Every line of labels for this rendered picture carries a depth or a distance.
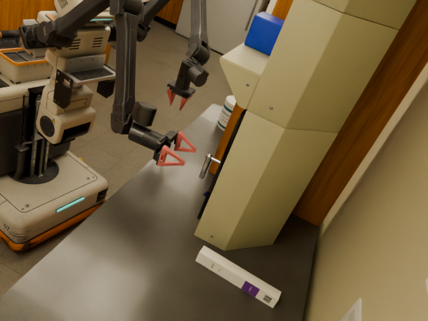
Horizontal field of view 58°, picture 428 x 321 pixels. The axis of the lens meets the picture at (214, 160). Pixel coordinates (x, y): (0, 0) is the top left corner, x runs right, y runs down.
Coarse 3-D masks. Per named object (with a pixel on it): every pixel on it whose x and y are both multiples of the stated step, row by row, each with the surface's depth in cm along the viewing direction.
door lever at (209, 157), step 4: (208, 156) 116; (212, 156) 116; (208, 160) 116; (216, 160) 116; (220, 160) 116; (204, 164) 117; (208, 164) 117; (204, 168) 118; (204, 172) 118; (200, 176) 120
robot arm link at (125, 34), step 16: (112, 0) 118; (128, 16) 119; (128, 32) 120; (128, 48) 120; (128, 64) 121; (128, 80) 122; (128, 96) 122; (112, 112) 124; (128, 112) 123; (112, 128) 124
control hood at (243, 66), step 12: (240, 48) 109; (252, 48) 113; (228, 60) 97; (240, 60) 100; (252, 60) 103; (264, 60) 107; (228, 72) 98; (240, 72) 96; (252, 72) 96; (240, 84) 98; (252, 84) 97; (240, 96) 99; (252, 96) 98
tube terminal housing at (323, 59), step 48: (288, 48) 90; (336, 48) 89; (384, 48) 95; (288, 96) 95; (336, 96) 99; (240, 144) 105; (288, 144) 103; (240, 192) 112; (288, 192) 118; (240, 240) 124
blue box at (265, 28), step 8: (256, 16) 109; (264, 16) 111; (272, 16) 115; (256, 24) 110; (264, 24) 109; (272, 24) 108; (280, 24) 109; (248, 32) 111; (256, 32) 110; (264, 32) 110; (272, 32) 109; (248, 40) 112; (256, 40) 111; (264, 40) 111; (272, 40) 110; (256, 48) 112; (264, 48) 112; (272, 48) 111
